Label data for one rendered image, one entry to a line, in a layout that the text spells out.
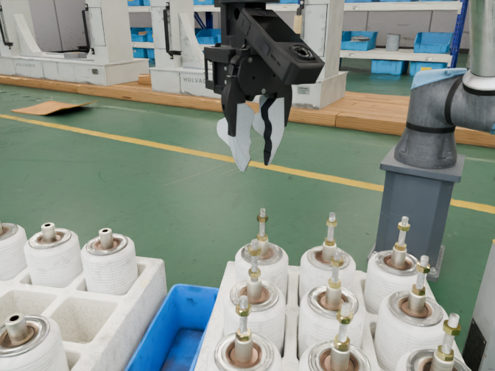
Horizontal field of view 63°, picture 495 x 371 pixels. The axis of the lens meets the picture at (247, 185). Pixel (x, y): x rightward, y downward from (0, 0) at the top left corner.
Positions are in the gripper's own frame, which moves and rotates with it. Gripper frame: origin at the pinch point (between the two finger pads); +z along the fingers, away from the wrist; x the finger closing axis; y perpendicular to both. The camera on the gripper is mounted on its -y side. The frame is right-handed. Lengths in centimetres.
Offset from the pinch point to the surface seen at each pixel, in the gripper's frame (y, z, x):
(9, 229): 45, 22, 28
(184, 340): 22, 47, 3
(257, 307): -2.0, 21.9, 1.4
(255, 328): -3.3, 24.2, 2.7
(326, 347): -13.4, 21.8, -1.2
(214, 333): 4.0, 29.2, 5.4
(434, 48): 229, 17, -414
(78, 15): 767, -19, -167
